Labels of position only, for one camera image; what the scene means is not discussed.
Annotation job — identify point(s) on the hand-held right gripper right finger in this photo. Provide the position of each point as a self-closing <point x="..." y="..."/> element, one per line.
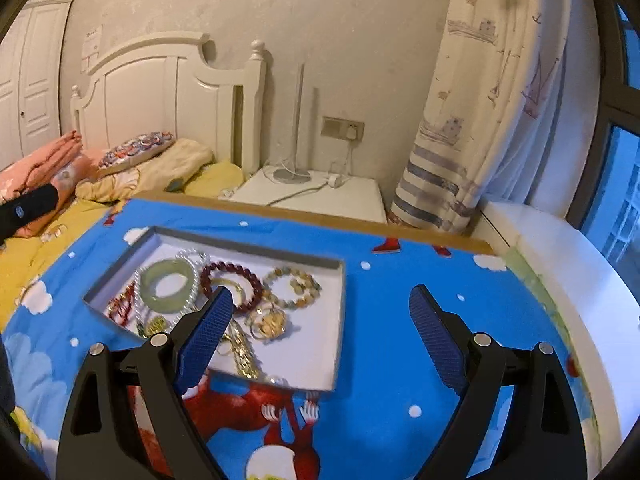
<point x="435" y="340"/>

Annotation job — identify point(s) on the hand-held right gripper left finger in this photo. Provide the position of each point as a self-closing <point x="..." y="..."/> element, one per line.
<point x="210" y="330"/>

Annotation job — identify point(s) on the green gold round pendant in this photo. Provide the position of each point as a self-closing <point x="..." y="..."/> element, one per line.
<point x="155" y="325"/>

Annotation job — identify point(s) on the grey shallow tray box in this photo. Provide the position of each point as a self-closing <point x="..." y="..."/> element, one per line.
<point x="310" y="345"/>

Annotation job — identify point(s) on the gold hoop with pendant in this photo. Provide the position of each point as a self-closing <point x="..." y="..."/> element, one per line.
<point x="242" y="355"/>

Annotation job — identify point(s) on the blue cartoon printed cloth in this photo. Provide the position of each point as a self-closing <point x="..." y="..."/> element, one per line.
<point x="390" y="310"/>

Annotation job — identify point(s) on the pink folded blanket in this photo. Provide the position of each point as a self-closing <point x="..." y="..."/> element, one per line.
<point x="70" y="160"/>

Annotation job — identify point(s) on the green jade bangle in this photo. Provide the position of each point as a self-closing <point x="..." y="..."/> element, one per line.
<point x="147" y="287"/>

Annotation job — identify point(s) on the patterned pillow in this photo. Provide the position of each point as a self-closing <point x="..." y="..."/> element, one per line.
<point x="135" y="149"/>

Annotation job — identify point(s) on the white wardrobe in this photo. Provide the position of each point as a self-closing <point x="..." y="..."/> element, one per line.
<point x="35" y="85"/>

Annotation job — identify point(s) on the white bed headboard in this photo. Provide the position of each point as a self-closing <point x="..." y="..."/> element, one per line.
<point x="135" y="105"/>

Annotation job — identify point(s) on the white window ledge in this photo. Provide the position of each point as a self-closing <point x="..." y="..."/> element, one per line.
<point x="575" y="270"/>

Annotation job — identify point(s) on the cream quilt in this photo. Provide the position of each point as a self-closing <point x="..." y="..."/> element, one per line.
<point x="180" y="160"/>

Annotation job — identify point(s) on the white nightstand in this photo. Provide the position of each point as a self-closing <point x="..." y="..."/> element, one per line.
<point x="350" y="200"/>

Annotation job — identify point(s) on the white desk lamp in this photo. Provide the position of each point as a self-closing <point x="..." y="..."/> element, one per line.
<point x="292" y="175"/>

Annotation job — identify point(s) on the white charger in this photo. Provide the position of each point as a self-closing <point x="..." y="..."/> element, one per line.
<point x="336" y="181"/>

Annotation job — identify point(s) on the ship printed curtain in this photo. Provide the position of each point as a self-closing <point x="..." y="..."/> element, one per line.
<point x="475" y="110"/>

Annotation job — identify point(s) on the white paper wall note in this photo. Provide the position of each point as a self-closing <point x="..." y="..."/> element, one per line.
<point x="92" y="45"/>

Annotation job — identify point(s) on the white wall plug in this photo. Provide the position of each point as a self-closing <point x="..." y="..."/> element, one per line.
<point x="353" y="133"/>

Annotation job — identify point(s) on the wall socket panel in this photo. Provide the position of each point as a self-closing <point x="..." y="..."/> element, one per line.
<point x="332" y="127"/>

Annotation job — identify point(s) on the dark window frame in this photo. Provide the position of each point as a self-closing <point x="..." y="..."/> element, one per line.
<point x="595" y="160"/>

